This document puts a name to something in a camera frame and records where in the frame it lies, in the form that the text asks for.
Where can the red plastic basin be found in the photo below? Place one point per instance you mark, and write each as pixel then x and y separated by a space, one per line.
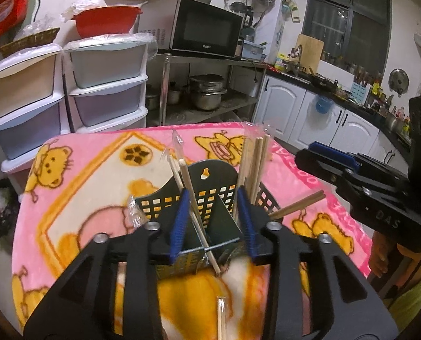
pixel 106 21

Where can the white kitchen cabinets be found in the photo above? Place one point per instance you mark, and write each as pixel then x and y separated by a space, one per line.
pixel 285 102

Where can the wooden cutting board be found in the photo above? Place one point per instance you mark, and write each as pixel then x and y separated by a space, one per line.
pixel 308 51

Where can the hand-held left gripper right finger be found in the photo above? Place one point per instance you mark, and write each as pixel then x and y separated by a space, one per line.
pixel 247 223

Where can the green plastic utensil basket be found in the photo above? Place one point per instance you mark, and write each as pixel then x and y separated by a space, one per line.
pixel 217 216

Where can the person's green garment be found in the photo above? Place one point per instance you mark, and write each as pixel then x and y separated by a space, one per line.
pixel 416 297

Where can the light blue knife block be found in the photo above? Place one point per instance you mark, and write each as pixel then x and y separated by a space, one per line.
pixel 359 91

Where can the black microwave oven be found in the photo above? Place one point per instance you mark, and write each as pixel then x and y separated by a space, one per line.
pixel 200 28

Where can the blender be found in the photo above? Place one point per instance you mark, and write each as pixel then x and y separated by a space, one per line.
pixel 244 17

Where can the dark window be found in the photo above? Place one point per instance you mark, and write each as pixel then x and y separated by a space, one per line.
pixel 348 17

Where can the black wok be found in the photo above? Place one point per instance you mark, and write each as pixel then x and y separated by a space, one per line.
pixel 322 80

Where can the hanging steel pot lid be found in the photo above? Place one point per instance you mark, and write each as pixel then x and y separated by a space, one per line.
pixel 399 81

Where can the pink printed blanket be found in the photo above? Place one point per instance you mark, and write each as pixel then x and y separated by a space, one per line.
pixel 90 170

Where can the row of spice bottles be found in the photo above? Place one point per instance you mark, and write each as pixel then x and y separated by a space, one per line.
pixel 338 62

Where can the wicker tray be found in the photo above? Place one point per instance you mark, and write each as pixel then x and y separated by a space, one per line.
pixel 30 40

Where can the large steel pot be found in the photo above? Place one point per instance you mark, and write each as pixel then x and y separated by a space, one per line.
pixel 207 92

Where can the plastic-wrapped wooden chopstick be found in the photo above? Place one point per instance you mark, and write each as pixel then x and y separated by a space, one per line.
pixel 246 163
pixel 221 317
pixel 175 170
pixel 136 214

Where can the light blue plastic container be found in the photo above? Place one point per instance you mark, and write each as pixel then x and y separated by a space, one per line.
pixel 254 50

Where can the person's right hand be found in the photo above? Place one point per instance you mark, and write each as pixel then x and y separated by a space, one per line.
pixel 378 255

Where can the white plastic drawer unit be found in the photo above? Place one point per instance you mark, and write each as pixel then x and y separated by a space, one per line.
pixel 107 81
pixel 26 102

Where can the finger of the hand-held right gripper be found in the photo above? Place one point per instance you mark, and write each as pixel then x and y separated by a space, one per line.
pixel 316 164
pixel 332 150

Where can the hanging metal strainer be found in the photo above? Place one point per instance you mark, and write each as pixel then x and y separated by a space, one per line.
pixel 265 0

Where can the steel kitchen rack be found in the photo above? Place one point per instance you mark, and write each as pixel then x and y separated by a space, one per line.
pixel 239 102

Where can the small blue plastic bag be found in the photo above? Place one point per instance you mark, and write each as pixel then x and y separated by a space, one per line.
pixel 323 104

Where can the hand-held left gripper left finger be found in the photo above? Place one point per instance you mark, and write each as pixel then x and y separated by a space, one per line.
pixel 180 219

